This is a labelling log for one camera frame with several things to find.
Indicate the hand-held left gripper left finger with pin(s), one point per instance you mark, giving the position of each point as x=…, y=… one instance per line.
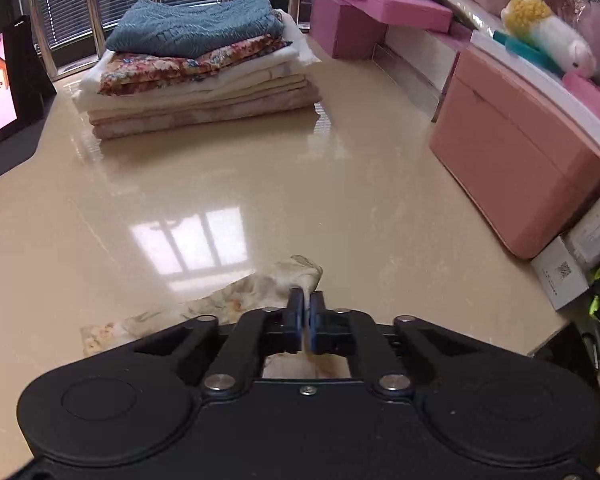
x=296, y=317

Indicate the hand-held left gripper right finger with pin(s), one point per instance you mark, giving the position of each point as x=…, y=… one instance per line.
x=316, y=320

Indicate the beige floral crinkled garment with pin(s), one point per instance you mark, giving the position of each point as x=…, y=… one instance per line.
x=260, y=292

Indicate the cream folded cloth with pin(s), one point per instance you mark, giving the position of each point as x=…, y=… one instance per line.
x=205, y=97

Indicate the small white carton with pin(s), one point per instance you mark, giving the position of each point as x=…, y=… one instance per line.
x=560, y=272

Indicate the salmon pink storage box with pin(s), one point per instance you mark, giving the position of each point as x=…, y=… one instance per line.
x=515, y=160

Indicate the white folded cloth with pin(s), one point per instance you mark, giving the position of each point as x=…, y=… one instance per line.
x=300, y=45

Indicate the dark floral folded garment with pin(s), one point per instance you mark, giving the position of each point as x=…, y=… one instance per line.
x=180, y=67

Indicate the pink cube box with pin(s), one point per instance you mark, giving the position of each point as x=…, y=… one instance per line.
x=345, y=30

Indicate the translucent white box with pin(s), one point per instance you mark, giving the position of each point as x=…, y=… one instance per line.
x=597, y=225

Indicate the bright pink flat box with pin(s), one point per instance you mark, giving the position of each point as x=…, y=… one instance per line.
x=395, y=5

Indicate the black tablet stand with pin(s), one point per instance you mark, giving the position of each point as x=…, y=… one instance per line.
x=15, y=150

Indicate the white flat board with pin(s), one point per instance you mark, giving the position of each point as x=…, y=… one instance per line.
x=555, y=95

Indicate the pink tray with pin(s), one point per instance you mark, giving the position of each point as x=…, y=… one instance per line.
x=592, y=100

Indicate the metal window railing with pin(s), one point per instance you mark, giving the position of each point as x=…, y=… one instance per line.
x=96, y=25

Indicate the white and yellow plush toy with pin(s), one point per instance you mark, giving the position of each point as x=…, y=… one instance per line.
x=545, y=25

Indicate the window blinds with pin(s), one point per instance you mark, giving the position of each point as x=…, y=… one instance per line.
x=65, y=5

